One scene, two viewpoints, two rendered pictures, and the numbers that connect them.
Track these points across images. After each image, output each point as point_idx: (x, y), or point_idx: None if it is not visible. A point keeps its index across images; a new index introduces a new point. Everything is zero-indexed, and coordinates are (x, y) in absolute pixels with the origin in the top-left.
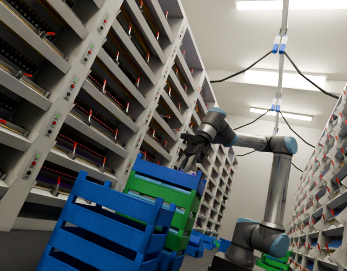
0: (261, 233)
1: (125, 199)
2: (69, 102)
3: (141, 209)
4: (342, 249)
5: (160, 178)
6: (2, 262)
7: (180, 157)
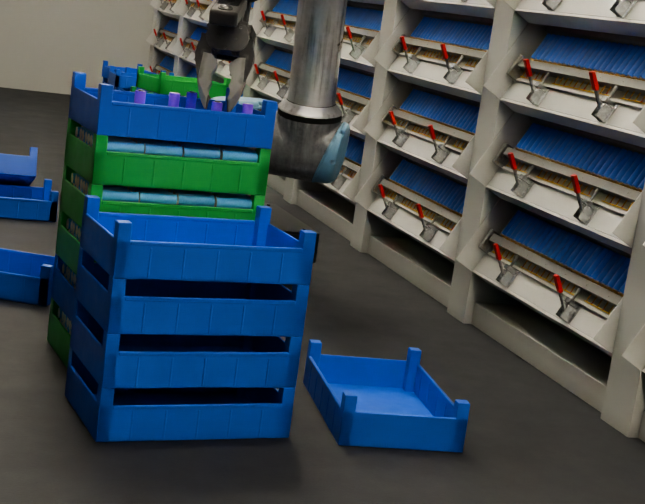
0: (290, 137)
1: (244, 255)
2: None
3: (281, 264)
4: (478, 145)
5: (180, 139)
6: (44, 455)
7: (199, 64)
